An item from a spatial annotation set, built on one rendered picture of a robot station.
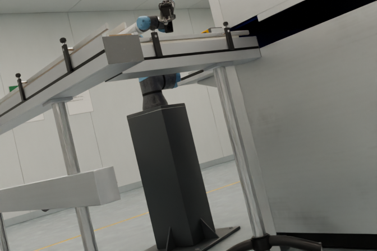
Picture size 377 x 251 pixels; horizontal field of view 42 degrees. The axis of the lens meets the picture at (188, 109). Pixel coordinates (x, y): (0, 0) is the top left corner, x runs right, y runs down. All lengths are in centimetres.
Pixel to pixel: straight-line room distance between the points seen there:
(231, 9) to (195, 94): 669
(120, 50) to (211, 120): 753
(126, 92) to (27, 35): 178
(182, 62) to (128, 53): 37
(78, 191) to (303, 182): 89
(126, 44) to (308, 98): 80
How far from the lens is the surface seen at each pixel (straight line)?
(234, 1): 218
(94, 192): 171
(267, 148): 213
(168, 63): 175
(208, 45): 189
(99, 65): 148
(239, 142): 194
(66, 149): 190
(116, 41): 146
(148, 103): 275
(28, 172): 720
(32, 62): 751
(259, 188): 222
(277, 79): 203
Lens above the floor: 58
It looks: 3 degrees up
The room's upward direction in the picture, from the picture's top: 14 degrees counter-clockwise
